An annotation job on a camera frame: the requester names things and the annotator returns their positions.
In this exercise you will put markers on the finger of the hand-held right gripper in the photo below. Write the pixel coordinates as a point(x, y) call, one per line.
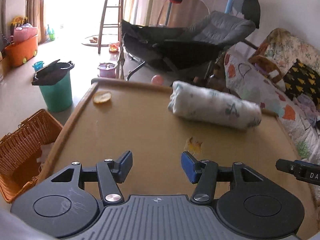
point(285, 165)

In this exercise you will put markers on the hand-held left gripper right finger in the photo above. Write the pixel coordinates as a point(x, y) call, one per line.
point(188, 166)

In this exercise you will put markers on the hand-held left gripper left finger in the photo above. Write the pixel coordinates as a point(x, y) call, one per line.
point(126, 166)

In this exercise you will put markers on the white floral shirt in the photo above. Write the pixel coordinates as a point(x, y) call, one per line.
point(212, 105)

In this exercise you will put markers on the purple clothes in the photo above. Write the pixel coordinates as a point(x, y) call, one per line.
point(307, 105)

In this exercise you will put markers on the white cloth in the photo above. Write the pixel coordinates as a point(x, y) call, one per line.
point(46, 152)

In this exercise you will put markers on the black yellow tree pattern pillow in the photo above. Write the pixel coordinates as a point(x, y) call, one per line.
point(302, 80)

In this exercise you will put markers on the pink ball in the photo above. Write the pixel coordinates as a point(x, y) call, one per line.
point(157, 79)

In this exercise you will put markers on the quilted heart pattern blanket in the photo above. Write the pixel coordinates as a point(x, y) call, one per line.
point(250, 80)

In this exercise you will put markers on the pink toy pot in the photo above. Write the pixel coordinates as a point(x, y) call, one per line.
point(107, 70)

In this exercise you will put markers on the brown white plush toy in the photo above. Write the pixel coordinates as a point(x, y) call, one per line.
point(265, 66)

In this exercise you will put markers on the green trash bin black bag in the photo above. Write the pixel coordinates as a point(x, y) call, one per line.
point(56, 92)

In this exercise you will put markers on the brown wicker basket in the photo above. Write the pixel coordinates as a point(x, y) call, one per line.
point(25, 135)

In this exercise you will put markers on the black folding lounge chair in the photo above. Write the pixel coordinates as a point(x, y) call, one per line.
point(180, 47)

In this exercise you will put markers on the orange toy bowl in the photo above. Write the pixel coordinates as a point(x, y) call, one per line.
point(114, 47)

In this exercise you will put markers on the floral sofa cover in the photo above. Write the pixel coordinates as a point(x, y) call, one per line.
point(287, 45)

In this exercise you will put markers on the black metal armrest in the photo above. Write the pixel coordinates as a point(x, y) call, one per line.
point(251, 44)

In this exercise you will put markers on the teal small cup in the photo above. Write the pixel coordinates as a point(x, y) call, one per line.
point(37, 66)

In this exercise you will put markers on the green plastic toy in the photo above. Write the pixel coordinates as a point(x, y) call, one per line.
point(51, 35)

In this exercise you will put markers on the orange storage bin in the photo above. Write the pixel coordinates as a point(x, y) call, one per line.
point(21, 51)

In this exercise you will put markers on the wooden stool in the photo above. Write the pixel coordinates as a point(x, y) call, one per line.
point(106, 10)

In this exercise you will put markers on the pink plastic basket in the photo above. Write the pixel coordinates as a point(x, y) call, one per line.
point(25, 33)

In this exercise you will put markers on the beige curtain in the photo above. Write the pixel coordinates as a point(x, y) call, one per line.
point(141, 0)
point(35, 5)

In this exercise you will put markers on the yellow toy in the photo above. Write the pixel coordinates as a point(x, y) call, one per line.
point(18, 21)

